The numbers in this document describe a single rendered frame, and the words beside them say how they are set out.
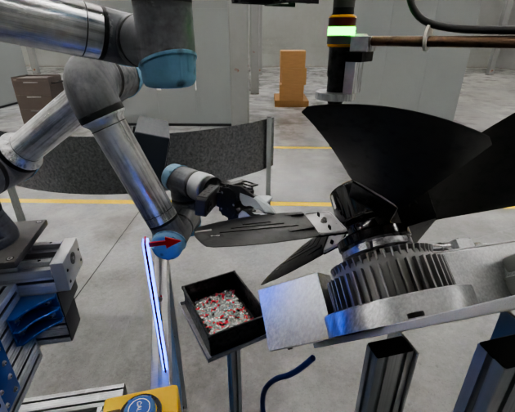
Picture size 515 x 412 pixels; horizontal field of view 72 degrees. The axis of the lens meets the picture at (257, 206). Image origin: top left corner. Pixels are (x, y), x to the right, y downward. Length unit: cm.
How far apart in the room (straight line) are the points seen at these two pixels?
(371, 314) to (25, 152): 91
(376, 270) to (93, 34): 57
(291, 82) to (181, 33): 822
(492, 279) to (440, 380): 135
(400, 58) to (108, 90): 632
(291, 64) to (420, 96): 304
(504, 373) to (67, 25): 72
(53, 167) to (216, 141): 109
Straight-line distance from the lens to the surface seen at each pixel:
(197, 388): 193
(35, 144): 107
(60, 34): 59
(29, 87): 746
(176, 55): 50
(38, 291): 112
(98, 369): 213
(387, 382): 92
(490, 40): 57
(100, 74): 82
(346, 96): 62
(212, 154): 254
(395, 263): 65
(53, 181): 278
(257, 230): 66
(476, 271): 81
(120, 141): 81
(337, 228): 71
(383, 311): 61
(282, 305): 78
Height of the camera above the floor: 152
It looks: 26 degrees down
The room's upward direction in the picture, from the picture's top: straight up
